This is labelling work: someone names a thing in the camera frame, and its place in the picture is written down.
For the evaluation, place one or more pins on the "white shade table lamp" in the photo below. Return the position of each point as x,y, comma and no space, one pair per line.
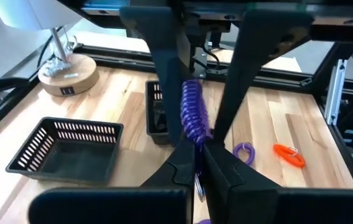
71,81

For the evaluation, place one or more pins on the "silver aluminium bracket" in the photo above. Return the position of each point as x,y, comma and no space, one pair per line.
335,93

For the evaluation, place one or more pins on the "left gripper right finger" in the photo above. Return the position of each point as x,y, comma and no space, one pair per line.
241,202

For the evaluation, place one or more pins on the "black plastic slotted basket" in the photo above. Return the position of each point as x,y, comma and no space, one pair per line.
149,109
80,161

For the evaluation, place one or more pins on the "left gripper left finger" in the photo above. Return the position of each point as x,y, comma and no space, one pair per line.
170,199

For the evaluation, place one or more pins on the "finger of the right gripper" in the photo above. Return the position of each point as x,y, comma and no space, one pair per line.
266,37
167,46

